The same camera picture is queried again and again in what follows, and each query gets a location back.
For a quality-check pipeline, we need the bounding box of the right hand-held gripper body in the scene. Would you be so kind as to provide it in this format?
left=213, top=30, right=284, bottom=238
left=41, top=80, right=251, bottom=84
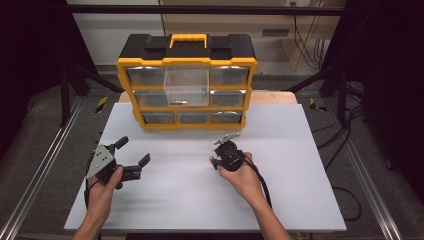
left=213, top=131, right=246, bottom=173

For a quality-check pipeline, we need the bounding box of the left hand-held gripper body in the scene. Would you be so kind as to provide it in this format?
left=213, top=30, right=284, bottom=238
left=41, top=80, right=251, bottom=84
left=85, top=144, right=125, bottom=190

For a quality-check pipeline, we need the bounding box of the clear plastic drawer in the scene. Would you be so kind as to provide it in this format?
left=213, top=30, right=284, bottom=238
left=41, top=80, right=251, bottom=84
left=163, top=65, right=210, bottom=107

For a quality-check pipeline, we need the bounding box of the yellow black organizer case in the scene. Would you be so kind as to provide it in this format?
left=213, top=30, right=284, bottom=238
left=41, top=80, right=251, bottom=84
left=115, top=33, right=259, bottom=131

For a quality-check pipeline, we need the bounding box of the person's right hand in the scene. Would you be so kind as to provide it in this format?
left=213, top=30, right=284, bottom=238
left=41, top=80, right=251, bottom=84
left=218, top=152, right=265, bottom=205

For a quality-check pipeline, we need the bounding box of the person's left hand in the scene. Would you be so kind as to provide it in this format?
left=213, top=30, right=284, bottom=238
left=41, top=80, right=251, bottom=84
left=87, top=165, right=124, bottom=218

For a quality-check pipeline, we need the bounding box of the black metal stand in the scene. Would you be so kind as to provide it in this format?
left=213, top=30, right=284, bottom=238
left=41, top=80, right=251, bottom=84
left=59, top=62, right=125, bottom=128
left=285, top=63, right=348, bottom=127

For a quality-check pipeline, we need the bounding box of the set of clear drawers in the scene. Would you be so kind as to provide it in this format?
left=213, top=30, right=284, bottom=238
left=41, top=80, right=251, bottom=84
left=125, top=64, right=251, bottom=125

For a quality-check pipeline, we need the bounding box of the light wooden table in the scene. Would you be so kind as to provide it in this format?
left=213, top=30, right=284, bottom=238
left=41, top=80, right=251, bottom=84
left=118, top=90, right=298, bottom=105

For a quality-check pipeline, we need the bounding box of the black curtain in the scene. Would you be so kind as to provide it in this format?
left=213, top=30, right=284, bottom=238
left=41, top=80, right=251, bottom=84
left=319, top=0, right=424, bottom=201
left=0, top=0, right=98, bottom=161

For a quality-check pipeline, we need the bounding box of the light wooden cabinet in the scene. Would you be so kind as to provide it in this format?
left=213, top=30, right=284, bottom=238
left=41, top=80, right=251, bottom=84
left=159, top=0, right=348, bottom=72

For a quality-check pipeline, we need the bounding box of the black metal crossbar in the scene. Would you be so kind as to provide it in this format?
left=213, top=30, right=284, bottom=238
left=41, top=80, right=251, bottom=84
left=66, top=4, right=348, bottom=16

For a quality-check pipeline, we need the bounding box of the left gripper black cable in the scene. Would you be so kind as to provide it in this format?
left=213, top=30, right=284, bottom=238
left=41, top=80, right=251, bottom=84
left=83, top=158, right=101, bottom=214

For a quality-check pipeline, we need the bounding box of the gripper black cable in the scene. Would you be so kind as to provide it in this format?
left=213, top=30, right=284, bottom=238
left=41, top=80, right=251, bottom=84
left=233, top=151, right=273, bottom=210
left=83, top=158, right=101, bottom=214

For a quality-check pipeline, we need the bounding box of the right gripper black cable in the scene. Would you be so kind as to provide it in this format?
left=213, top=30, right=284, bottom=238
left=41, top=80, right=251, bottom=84
left=233, top=151, right=273, bottom=210

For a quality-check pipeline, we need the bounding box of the aluminium floor rail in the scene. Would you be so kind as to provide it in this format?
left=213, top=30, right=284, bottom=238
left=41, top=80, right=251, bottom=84
left=324, top=99, right=405, bottom=240
left=0, top=96, right=85, bottom=240

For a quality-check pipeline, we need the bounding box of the black hanging cable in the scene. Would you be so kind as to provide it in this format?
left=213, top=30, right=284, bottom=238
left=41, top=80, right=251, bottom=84
left=292, top=14, right=330, bottom=71

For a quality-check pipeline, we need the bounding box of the looped black floor cable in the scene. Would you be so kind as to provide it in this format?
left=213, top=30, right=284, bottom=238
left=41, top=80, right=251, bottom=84
left=332, top=185, right=364, bottom=222

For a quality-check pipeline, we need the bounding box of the white wall outlet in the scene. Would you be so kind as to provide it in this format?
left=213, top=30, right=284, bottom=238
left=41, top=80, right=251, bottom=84
left=284, top=0, right=312, bottom=8

